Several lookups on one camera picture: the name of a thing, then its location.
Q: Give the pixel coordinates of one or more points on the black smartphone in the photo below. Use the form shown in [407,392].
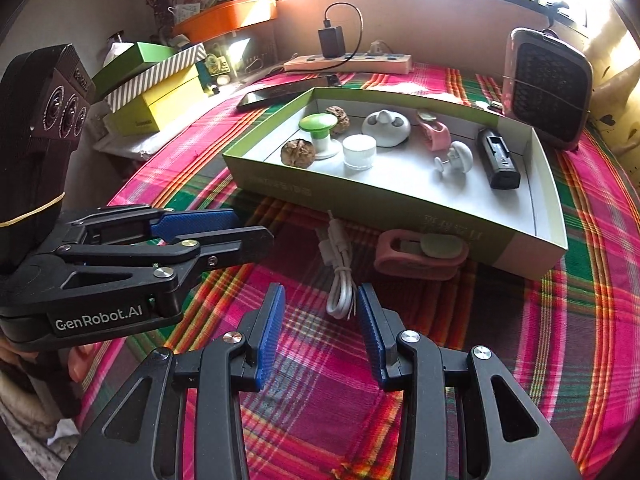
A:
[270,100]

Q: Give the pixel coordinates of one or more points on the black battery charger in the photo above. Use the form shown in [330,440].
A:
[500,170]

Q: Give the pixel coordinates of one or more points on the small green desk clock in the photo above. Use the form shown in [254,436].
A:
[215,65]

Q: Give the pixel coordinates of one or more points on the white panda-shaped gadget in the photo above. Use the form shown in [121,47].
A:
[385,132]

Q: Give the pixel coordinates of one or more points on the white mug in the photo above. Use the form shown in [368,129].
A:
[185,11]

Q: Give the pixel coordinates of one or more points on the black power adapter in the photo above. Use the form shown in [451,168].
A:
[332,42]

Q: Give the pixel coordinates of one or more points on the yellow-green cardboard box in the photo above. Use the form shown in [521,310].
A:
[160,110]

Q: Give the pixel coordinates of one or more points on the plaid tablecloth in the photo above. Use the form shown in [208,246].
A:
[500,360]

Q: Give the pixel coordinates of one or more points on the shallow green cardboard box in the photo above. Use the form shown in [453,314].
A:
[400,192]

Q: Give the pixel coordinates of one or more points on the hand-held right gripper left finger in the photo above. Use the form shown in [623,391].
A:
[270,340]

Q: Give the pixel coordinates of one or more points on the green mushroom stamp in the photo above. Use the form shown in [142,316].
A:
[317,122]

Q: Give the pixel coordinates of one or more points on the small white mushroom-shaped gadget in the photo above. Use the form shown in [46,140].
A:
[460,155]

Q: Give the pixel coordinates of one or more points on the brown walnut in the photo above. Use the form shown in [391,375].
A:
[339,120]
[298,153]

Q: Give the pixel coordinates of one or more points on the white paper scrap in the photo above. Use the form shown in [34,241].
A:
[61,432]

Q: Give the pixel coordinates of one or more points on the orange tray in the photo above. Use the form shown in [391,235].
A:
[225,17]

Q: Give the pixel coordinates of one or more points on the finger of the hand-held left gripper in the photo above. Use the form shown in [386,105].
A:
[240,245]
[195,222]

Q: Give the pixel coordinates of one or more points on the dark flat case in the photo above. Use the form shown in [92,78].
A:
[312,81]

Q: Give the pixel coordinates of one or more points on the person's left hand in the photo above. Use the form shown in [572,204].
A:
[80,365]

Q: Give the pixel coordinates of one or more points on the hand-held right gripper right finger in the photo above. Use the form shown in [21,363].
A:
[372,335]

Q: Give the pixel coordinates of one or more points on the small white round cap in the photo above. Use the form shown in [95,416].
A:
[359,152]

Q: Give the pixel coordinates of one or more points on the white plug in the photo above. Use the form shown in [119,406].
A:
[378,48]

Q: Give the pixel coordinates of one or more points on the white folded paper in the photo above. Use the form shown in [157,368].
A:
[127,142]

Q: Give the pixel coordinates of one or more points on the beige power strip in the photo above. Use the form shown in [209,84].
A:
[380,63]

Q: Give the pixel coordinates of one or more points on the pink clip with green pad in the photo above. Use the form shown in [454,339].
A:
[400,260]
[436,137]

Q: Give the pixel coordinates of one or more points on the cream curtain with hearts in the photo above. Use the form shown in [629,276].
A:
[620,75]

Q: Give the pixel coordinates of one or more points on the green box lid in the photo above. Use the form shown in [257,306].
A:
[145,52]

